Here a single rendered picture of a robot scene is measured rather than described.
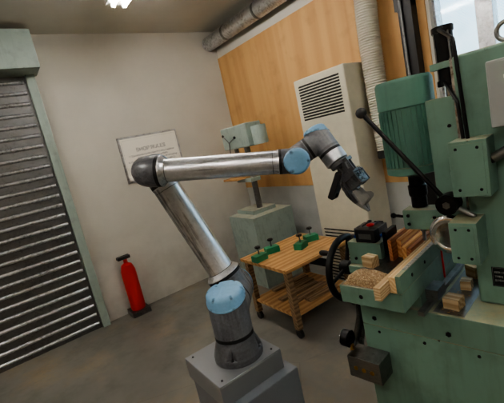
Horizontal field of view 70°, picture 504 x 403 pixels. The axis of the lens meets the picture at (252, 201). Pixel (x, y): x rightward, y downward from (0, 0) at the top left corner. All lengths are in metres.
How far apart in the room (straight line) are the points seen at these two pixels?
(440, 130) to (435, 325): 0.59
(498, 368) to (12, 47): 3.54
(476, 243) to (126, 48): 3.60
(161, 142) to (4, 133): 1.36
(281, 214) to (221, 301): 2.30
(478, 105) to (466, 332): 0.63
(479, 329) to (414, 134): 0.59
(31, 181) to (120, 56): 1.46
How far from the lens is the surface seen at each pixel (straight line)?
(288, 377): 1.51
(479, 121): 1.16
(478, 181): 1.10
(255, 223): 3.38
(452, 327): 1.26
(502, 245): 1.23
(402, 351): 1.39
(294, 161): 1.25
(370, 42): 2.83
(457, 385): 1.38
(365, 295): 1.22
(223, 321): 1.37
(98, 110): 3.84
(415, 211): 1.35
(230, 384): 1.40
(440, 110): 1.22
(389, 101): 1.26
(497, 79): 1.08
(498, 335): 1.23
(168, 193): 1.47
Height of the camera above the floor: 1.42
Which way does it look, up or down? 10 degrees down
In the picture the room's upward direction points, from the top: 13 degrees counter-clockwise
